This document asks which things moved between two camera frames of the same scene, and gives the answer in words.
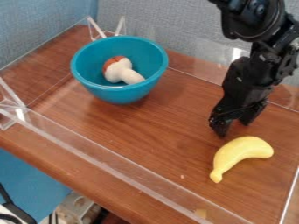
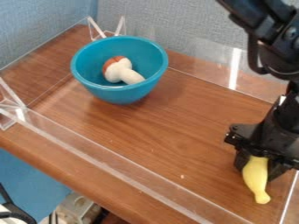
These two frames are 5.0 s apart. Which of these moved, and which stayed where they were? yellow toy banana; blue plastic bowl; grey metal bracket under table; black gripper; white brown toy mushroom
Moved: black gripper; yellow toy banana
Stayed: grey metal bracket under table; blue plastic bowl; white brown toy mushroom
